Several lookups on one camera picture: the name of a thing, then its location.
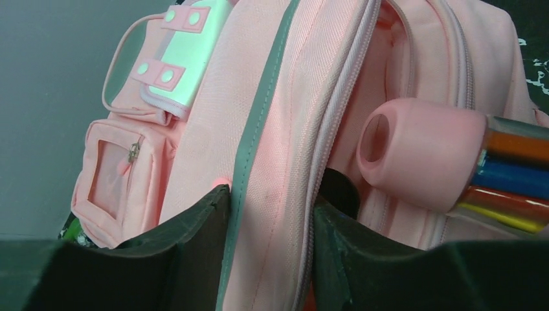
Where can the pink student backpack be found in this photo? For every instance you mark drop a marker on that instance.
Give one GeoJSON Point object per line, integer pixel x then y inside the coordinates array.
{"type": "Point", "coordinates": [264, 96]}

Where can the pink cap bottle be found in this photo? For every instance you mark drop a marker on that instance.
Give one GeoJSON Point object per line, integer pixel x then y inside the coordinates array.
{"type": "Point", "coordinates": [482, 168]}

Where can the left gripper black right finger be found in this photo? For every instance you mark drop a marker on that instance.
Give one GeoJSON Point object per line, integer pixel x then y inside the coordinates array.
{"type": "Point", "coordinates": [356, 268]}

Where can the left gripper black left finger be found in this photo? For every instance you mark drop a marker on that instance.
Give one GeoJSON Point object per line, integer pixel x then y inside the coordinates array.
{"type": "Point", "coordinates": [175, 266]}

